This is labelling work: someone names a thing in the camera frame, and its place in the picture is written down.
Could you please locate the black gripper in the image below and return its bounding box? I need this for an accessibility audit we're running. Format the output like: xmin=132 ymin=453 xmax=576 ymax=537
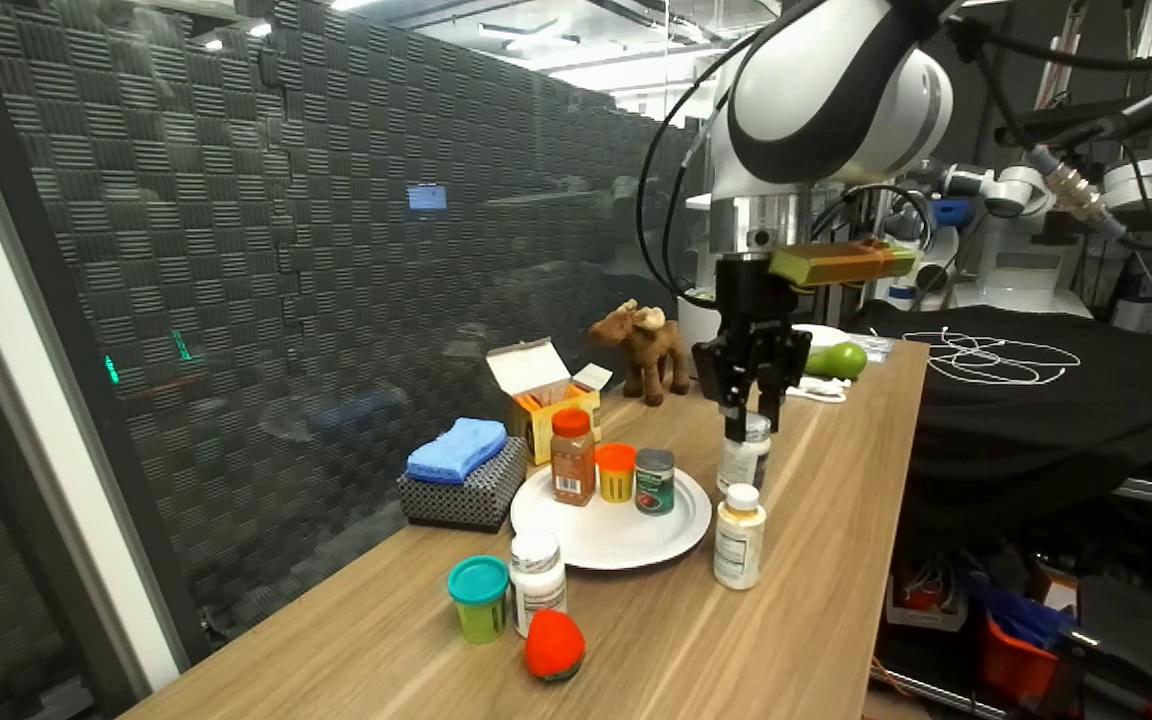
xmin=693 ymin=255 xmax=814 ymax=443

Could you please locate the white bottle with tan cap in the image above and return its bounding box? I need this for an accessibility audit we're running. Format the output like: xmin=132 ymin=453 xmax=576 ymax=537
xmin=710 ymin=481 xmax=768 ymax=596

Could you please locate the small orange lid tub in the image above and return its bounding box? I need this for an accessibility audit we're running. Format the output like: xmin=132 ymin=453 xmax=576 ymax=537
xmin=593 ymin=442 xmax=640 ymax=508

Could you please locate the spice bottle with red cap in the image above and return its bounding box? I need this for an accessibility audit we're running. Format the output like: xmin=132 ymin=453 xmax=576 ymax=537
xmin=549 ymin=403 xmax=600 ymax=508

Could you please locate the white paper plate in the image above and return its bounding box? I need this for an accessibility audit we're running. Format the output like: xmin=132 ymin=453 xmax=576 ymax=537
xmin=507 ymin=456 xmax=716 ymax=576

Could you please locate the white bowl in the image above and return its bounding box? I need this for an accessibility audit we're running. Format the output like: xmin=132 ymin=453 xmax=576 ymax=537
xmin=794 ymin=321 xmax=861 ymax=356

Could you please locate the brown moose plush toy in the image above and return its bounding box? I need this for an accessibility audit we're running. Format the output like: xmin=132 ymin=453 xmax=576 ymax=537
xmin=587 ymin=297 xmax=695 ymax=414

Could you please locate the white lamp head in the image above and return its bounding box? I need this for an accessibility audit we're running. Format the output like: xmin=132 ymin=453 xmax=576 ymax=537
xmin=679 ymin=187 xmax=741 ymax=220

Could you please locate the open yellow cardboard box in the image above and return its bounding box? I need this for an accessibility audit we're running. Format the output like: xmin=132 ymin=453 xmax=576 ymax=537
xmin=482 ymin=338 xmax=615 ymax=467

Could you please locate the white supplement bottle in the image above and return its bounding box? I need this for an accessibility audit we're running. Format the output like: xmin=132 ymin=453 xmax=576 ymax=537
xmin=507 ymin=533 xmax=570 ymax=639

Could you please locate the blue folded cloth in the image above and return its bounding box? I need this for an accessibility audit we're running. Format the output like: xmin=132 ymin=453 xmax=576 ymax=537
xmin=403 ymin=416 xmax=512 ymax=488

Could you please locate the red toy strawberry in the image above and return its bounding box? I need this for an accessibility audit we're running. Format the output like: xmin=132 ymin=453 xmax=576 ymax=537
xmin=521 ymin=607 xmax=593 ymax=686

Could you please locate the black cloth covered table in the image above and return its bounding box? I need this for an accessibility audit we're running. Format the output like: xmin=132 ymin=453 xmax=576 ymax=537
xmin=853 ymin=300 xmax=1152 ymax=488

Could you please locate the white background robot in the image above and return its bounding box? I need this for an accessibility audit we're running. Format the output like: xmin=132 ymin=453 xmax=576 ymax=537
xmin=876 ymin=154 xmax=1039 ymax=306

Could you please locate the green tub with teal lid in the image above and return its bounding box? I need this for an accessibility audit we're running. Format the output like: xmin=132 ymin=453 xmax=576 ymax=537
xmin=443 ymin=554 xmax=516 ymax=650

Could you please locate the red storage bin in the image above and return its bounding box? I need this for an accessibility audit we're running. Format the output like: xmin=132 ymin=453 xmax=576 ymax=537
xmin=974 ymin=612 xmax=1067 ymax=713

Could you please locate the coiled white cable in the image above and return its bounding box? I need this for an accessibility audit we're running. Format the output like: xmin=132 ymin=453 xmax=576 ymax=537
xmin=787 ymin=378 xmax=856 ymax=410

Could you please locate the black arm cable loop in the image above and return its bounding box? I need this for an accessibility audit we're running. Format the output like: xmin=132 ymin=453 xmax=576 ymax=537
xmin=630 ymin=0 xmax=818 ymax=306

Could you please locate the long white cable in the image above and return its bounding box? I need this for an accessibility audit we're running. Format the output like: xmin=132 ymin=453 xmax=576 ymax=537
xmin=897 ymin=324 xmax=1083 ymax=392

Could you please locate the cable with silver connector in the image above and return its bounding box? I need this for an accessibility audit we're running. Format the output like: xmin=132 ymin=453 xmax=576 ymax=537
xmin=946 ymin=14 xmax=1152 ymax=253

